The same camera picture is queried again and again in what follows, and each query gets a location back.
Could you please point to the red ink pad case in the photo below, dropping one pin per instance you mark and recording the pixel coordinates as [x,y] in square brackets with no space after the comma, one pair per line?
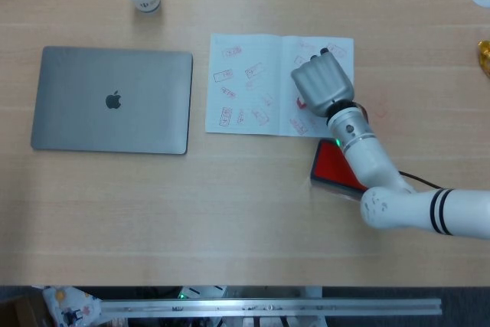
[329,166]

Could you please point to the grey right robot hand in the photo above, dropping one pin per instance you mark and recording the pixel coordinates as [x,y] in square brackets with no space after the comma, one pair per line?
[323,82]

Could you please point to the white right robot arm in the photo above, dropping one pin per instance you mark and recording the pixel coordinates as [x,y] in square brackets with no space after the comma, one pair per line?
[402,208]

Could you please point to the aluminium rail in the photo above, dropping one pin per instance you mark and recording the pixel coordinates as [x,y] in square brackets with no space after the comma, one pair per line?
[268,308]

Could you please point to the gold snack bag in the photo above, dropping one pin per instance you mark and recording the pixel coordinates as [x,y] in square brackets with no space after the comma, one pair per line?
[485,57]

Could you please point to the grey closed laptop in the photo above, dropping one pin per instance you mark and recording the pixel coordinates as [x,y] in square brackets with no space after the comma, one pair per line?
[111,101]

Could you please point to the stamped notebook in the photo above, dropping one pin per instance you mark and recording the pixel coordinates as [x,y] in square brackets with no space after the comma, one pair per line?
[245,86]

